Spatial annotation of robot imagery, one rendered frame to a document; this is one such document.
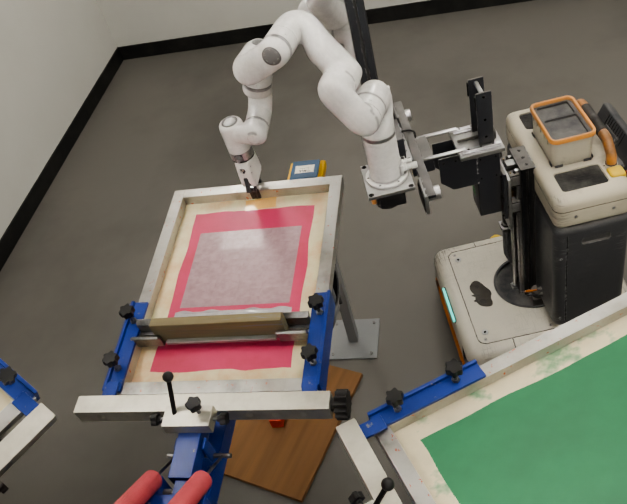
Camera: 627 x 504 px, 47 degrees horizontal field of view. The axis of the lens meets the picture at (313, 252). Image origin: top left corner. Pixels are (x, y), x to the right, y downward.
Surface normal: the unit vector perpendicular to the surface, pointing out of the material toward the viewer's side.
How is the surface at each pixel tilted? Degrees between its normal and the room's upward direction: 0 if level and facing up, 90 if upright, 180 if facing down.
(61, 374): 0
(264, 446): 0
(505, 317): 0
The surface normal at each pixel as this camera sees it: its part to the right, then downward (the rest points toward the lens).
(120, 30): -0.12, 0.71
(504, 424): -0.22, -0.70
